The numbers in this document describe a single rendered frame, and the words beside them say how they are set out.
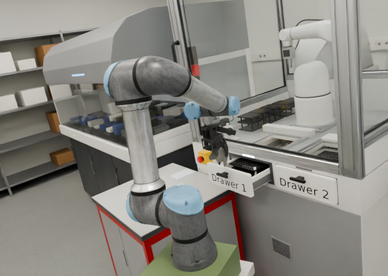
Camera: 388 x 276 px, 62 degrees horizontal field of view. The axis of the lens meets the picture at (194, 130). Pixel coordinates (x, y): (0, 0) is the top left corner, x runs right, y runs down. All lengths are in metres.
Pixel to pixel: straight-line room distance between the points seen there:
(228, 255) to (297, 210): 0.56
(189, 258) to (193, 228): 0.09
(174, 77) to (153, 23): 1.30
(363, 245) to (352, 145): 0.41
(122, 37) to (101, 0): 3.83
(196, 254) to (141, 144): 0.37
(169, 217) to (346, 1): 0.87
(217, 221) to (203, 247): 0.71
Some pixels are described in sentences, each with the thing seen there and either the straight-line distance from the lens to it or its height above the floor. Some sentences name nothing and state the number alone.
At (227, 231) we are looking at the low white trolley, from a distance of 1.82.
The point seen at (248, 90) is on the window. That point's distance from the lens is 1.52.
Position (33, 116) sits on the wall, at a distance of 5.36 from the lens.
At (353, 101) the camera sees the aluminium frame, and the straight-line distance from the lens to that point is 1.22.
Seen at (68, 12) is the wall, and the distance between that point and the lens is 5.64.
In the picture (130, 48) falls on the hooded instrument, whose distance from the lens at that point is 2.11.
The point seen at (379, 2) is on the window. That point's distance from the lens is 1.38.
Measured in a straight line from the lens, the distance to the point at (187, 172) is 1.95.
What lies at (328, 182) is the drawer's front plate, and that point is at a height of 0.92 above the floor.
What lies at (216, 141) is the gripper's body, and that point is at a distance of 1.41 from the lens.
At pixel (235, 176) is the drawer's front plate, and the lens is 1.50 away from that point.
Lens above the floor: 1.52
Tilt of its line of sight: 15 degrees down
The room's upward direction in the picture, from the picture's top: 10 degrees counter-clockwise
